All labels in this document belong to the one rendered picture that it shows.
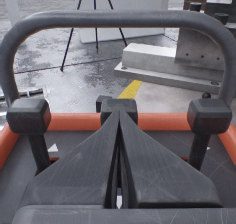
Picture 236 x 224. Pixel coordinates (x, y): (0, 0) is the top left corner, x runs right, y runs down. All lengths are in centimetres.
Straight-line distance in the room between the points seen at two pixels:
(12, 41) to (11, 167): 9
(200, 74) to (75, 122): 116
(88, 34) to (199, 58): 211
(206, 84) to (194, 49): 22
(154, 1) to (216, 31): 330
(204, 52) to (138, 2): 226
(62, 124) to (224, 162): 14
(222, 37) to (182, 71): 116
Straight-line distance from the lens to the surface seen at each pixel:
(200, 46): 119
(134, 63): 138
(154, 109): 110
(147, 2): 342
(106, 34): 315
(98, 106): 113
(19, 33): 17
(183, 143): 20
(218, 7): 126
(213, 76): 133
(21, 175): 18
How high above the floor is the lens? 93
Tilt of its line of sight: 34 degrees down
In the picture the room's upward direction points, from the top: straight up
